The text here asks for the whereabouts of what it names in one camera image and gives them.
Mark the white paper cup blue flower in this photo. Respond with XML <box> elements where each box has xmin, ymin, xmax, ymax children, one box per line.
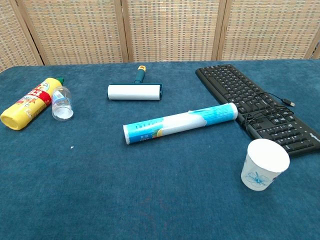
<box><xmin>240</xmin><ymin>138</ymin><xmax>291</xmax><ymax>192</ymax></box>

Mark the teal handled lint roller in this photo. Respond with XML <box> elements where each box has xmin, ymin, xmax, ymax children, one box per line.
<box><xmin>107</xmin><ymin>65</ymin><xmax>165</xmax><ymax>101</ymax></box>

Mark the black keyboard USB cable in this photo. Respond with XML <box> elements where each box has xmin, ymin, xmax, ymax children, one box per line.
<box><xmin>241</xmin><ymin>92</ymin><xmax>296</xmax><ymax>138</ymax></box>

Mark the woven folding screen wood frame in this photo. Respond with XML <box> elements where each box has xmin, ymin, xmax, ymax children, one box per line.
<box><xmin>0</xmin><ymin>0</ymin><xmax>320</xmax><ymax>73</ymax></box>

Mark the black computer keyboard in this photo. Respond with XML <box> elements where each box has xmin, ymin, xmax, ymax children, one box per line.
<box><xmin>195</xmin><ymin>64</ymin><xmax>320</xmax><ymax>158</ymax></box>

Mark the clear plastic bottle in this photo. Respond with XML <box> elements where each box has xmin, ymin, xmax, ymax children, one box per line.
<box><xmin>51</xmin><ymin>85</ymin><xmax>75</xmax><ymax>122</ymax></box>

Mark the yellow plastic bottle red label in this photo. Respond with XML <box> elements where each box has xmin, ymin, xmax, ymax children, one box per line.
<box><xmin>0</xmin><ymin>76</ymin><xmax>65</xmax><ymax>131</ymax></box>

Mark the blue fabric table cover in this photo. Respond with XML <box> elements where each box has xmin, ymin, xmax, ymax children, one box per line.
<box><xmin>0</xmin><ymin>59</ymin><xmax>320</xmax><ymax>240</ymax></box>

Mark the blue white wrapped roll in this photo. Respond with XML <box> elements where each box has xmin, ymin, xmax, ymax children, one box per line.
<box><xmin>122</xmin><ymin>102</ymin><xmax>239</xmax><ymax>146</ymax></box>

